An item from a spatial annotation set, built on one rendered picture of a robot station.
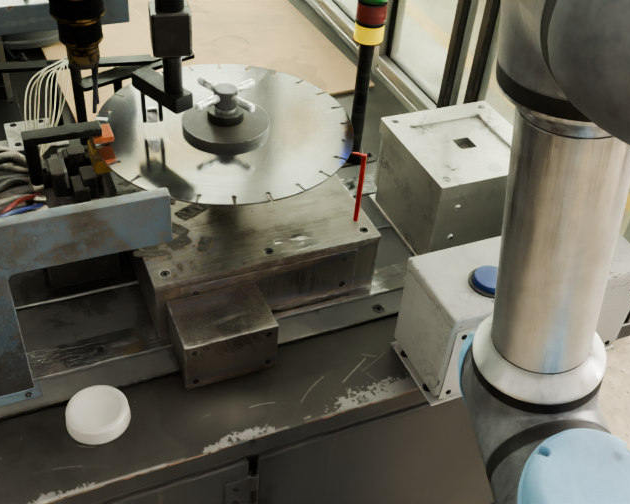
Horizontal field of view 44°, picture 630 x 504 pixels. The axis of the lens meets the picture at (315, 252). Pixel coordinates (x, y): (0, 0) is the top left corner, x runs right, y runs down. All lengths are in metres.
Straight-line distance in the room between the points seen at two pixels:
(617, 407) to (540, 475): 1.45
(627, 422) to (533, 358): 1.41
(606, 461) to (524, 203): 0.23
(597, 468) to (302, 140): 0.54
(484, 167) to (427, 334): 0.28
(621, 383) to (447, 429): 1.07
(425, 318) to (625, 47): 0.58
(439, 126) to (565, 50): 0.76
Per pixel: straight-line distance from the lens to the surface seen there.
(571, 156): 0.54
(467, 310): 0.88
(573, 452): 0.68
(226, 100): 0.99
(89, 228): 0.83
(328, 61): 1.62
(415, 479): 1.21
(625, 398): 2.13
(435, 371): 0.94
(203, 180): 0.93
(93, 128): 0.97
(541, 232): 0.59
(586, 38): 0.41
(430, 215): 1.08
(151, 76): 0.98
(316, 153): 0.98
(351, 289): 1.07
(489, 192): 1.10
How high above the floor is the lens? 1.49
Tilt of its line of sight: 41 degrees down
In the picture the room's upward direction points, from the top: 6 degrees clockwise
